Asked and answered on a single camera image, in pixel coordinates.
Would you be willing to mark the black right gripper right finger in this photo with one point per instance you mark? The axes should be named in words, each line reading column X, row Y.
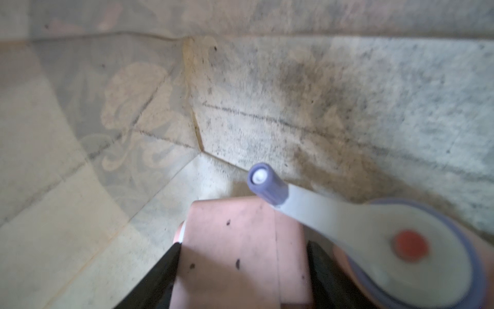
column 331, row 287

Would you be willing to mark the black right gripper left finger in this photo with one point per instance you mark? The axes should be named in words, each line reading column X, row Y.
column 155, row 289

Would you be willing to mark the pink boxy pencil sharpener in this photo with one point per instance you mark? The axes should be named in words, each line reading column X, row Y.
column 241, row 253

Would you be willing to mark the cream green-handled tote bag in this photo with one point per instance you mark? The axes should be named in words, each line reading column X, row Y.
column 117, row 115

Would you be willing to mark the pink dark-faced pencil sharpener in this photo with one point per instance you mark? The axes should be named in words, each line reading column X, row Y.
column 406, row 255

